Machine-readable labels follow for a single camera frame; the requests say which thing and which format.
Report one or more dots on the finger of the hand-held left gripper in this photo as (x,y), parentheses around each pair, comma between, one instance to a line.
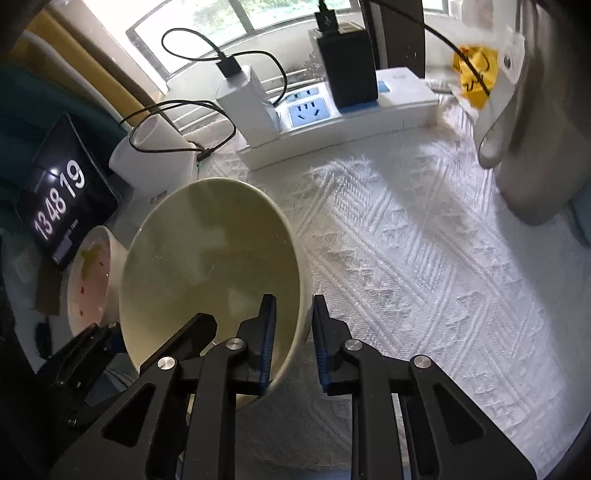
(83,350)

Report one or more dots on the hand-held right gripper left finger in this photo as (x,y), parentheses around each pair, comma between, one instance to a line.
(267,350)

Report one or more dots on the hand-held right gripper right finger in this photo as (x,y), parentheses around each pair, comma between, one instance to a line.
(321,350)

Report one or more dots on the white strawberry print bowl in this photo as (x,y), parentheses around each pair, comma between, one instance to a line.
(92,277)

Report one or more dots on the cream bowl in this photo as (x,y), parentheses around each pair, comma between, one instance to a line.
(207,258)

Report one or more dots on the brown cardboard box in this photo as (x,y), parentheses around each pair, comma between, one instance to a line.
(48,290)

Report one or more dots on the black tablet showing clock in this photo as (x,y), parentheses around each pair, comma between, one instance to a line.
(60,203)

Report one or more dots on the white desk lamp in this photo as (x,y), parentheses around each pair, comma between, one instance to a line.
(152,161)

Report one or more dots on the white power strip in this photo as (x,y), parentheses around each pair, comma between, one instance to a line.
(369,120)

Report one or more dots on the white charger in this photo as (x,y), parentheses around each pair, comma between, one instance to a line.
(247,101)

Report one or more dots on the teal curtain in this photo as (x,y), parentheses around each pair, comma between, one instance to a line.
(27,106)

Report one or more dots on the black charger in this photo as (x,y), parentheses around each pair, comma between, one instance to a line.
(346,69)

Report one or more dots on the steel tumbler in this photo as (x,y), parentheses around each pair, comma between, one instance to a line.
(540,161)

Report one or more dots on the mustard yellow curtain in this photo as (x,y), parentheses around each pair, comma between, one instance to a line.
(83,60)

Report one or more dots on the yellow packet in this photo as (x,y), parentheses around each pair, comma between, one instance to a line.
(475,64)

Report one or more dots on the dark window frame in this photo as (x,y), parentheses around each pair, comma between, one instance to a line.
(392,32)

